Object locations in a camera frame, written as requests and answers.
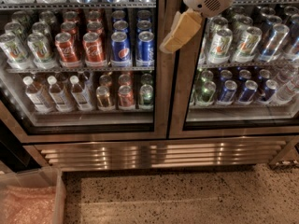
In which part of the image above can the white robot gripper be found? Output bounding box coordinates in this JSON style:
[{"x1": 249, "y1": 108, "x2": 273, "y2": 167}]
[{"x1": 160, "y1": 0, "x2": 234, "y2": 54}]

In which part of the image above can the glass fridge door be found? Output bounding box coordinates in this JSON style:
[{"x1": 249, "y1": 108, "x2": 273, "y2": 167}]
[
  {"x1": 170, "y1": 0, "x2": 299, "y2": 138},
  {"x1": 0, "y1": 0, "x2": 175, "y2": 145}
]

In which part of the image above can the right door left 7up can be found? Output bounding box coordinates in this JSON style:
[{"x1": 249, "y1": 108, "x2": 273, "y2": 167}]
[{"x1": 207, "y1": 28, "x2": 233, "y2": 64}]

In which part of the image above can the door 7up can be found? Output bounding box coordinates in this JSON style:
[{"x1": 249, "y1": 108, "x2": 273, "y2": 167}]
[
  {"x1": 207, "y1": 28, "x2": 233, "y2": 64},
  {"x1": 231, "y1": 26, "x2": 263, "y2": 63}
]

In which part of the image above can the right door green can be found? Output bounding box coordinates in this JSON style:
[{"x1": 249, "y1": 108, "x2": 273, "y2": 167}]
[{"x1": 196, "y1": 81, "x2": 216, "y2": 106}]

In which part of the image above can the right door silver blue can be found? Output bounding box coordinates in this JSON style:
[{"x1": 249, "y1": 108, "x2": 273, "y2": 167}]
[{"x1": 258, "y1": 23, "x2": 290, "y2": 62}]

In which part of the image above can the right door left blue can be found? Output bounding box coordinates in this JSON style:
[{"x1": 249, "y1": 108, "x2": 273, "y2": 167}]
[{"x1": 217, "y1": 80, "x2": 237, "y2": 105}]

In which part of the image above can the right door water bottle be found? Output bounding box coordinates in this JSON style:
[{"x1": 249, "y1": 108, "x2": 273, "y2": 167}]
[{"x1": 274, "y1": 75, "x2": 299, "y2": 105}]

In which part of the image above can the steel fridge vent grille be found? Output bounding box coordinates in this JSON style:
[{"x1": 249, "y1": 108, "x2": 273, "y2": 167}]
[{"x1": 25, "y1": 135, "x2": 298, "y2": 172}]

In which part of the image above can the front right pepsi can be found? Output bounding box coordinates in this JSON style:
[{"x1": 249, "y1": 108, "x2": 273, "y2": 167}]
[{"x1": 135, "y1": 31, "x2": 154, "y2": 66}]

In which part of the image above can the pepsi can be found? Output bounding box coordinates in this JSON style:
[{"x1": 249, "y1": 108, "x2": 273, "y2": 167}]
[
  {"x1": 111, "y1": 32, "x2": 132, "y2": 67},
  {"x1": 135, "y1": 31, "x2": 154, "y2": 66}
]

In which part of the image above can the front left pepsi can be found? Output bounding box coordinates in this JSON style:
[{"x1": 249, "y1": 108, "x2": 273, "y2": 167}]
[{"x1": 111, "y1": 32, "x2": 132, "y2": 67}]

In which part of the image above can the green soda can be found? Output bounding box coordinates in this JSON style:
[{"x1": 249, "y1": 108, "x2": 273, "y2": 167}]
[{"x1": 139, "y1": 85, "x2": 153, "y2": 109}]

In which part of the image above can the front right coke can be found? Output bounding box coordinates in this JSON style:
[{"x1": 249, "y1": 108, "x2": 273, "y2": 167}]
[{"x1": 82, "y1": 32, "x2": 107, "y2": 67}]

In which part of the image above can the coke can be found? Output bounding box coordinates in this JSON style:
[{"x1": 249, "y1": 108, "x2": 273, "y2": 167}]
[
  {"x1": 82, "y1": 32, "x2": 107, "y2": 67},
  {"x1": 55, "y1": 32, "x2": 82, "y2": 68}
]

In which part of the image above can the orange soda can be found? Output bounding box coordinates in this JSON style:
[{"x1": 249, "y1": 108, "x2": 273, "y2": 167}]
[{"x1": 118, "y1": 85, "x2": 135, "y2": 110}]

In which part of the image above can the brown soda can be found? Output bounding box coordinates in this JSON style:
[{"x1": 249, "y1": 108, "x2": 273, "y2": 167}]
[{"x1": 96, "y1": 86, "x2": 115, "y2": 111}]

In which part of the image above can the front left coke can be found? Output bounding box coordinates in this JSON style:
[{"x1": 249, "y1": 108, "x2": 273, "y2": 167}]
[{"x1": 55, "y1": 32, "x2": 82, "y2": 68}]

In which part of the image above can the middle water bottle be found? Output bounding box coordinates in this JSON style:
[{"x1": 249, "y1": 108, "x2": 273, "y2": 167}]
[{"x1": 48, "y1": 76, "x2": 75, "y2": 112}]

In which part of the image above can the left water bottle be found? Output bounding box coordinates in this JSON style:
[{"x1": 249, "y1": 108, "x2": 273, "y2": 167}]
[{"x1": 23, "y1": 77, "x2": 55, "y2": 113}]

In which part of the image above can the clear plastic storage bin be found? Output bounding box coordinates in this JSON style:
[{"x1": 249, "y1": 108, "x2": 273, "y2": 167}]
[{"x1": 0, "y1": 167, "x2": 66, "y2": 224}]

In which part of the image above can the pink bubble wrap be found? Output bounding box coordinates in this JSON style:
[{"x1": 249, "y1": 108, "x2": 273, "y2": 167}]
[{"x1": 0, "y1": 186, "x2": 56, "y2": 224}]

